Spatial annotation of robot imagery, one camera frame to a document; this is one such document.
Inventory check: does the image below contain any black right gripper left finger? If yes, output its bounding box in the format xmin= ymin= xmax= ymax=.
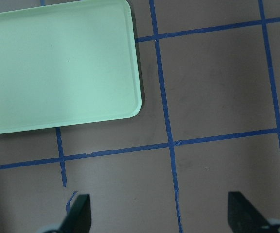
xmin=58 ymin=194 xmax=92 ymax=233

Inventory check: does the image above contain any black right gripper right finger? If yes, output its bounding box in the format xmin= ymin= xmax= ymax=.
xmin=227 ymin=191 xmax=276 ymax=233

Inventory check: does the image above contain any light green plastic tray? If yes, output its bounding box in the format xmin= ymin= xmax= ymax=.
xmin=0 ymin=0 xmax=142 ymax=134

